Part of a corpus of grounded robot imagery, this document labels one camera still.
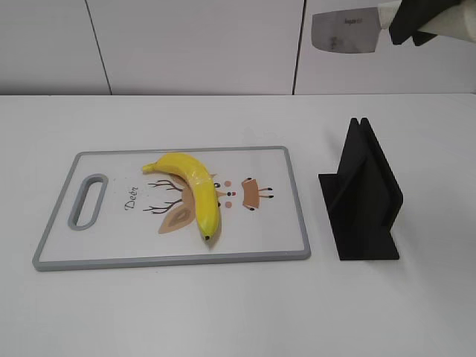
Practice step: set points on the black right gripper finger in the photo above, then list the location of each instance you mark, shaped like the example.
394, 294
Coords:
420, 38

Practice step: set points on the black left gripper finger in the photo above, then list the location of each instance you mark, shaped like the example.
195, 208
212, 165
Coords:
413, 14

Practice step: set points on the white handled cleaver knife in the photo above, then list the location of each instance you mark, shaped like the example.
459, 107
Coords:
357, 31

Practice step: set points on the yellow plastic banana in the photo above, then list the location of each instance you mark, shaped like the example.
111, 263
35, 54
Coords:
199, 180

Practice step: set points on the black knife stand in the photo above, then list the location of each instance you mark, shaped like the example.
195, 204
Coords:
362, 198

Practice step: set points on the white deer cutting board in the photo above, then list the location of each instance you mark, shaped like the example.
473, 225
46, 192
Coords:
110, 214

